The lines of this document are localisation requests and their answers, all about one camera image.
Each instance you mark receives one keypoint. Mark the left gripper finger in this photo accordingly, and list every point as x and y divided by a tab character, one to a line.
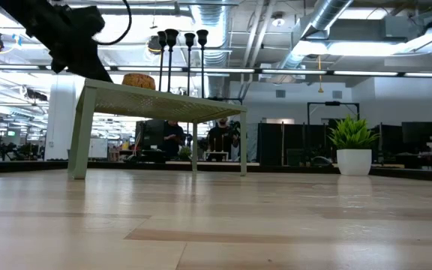
90	69

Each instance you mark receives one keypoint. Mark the white tealight candle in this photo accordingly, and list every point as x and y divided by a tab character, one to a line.
139	81

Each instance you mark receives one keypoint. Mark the short black candlestick holder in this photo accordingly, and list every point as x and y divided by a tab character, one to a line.
171	36

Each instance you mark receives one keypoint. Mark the tall black candlestick holder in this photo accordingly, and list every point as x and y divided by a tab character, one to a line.
189	38

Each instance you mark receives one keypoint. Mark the green perforated metal shelf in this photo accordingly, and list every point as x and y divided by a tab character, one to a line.
156	103

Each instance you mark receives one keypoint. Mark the white cabinet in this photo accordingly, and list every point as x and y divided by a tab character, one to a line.
98	148

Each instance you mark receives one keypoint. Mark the person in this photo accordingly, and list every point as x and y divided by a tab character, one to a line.
221	138
173	137

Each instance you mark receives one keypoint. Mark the black office partition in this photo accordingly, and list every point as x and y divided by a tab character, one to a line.
294	144

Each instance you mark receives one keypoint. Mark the green plant in white pot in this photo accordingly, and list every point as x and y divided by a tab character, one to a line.
354	161

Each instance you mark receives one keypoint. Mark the black computer monitor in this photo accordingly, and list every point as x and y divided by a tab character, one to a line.
421	132

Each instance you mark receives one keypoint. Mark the black background desk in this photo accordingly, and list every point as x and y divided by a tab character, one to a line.
418	161

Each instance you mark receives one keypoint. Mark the black aluminium table frame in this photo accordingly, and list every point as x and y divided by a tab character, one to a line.
32	166

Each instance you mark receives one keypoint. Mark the silver corrugated air duct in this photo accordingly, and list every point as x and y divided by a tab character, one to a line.
212	15

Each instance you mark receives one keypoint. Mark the grey wall vent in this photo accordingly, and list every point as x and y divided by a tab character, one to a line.
336	94
280	93

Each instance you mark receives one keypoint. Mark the silver spiral air duct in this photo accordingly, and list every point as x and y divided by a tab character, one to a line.
326	13

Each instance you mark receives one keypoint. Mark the black gantry frame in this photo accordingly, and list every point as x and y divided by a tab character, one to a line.
332	103

